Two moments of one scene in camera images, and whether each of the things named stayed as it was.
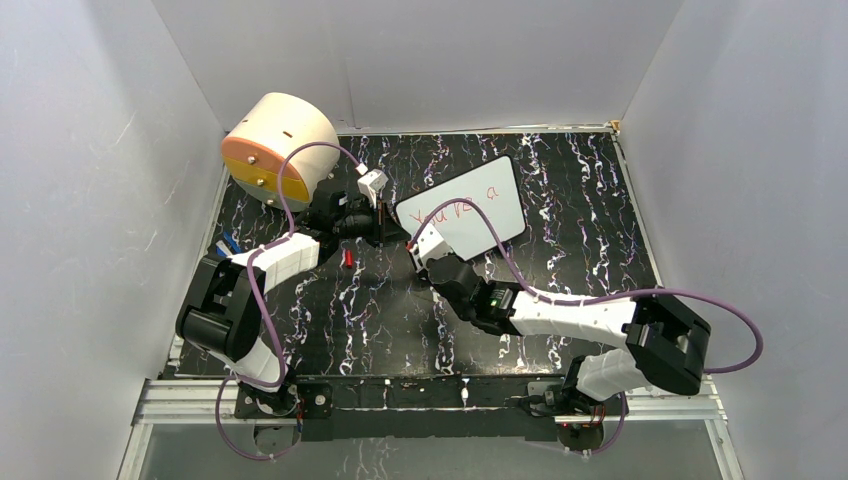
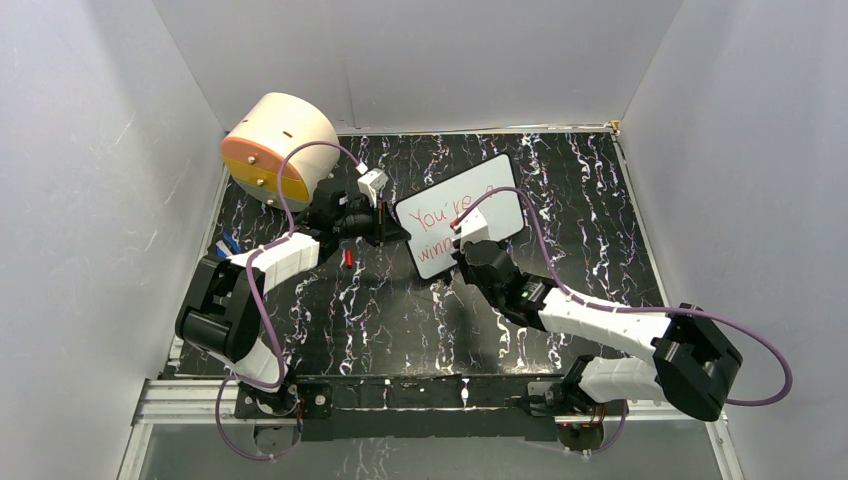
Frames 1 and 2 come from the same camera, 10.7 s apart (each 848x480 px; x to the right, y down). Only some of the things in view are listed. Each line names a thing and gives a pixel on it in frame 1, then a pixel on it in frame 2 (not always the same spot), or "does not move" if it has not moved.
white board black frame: (494, 186) does not move
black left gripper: (384, 232) does not move
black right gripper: (425, 270) → (460, 257)
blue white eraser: (226, 247) does not move
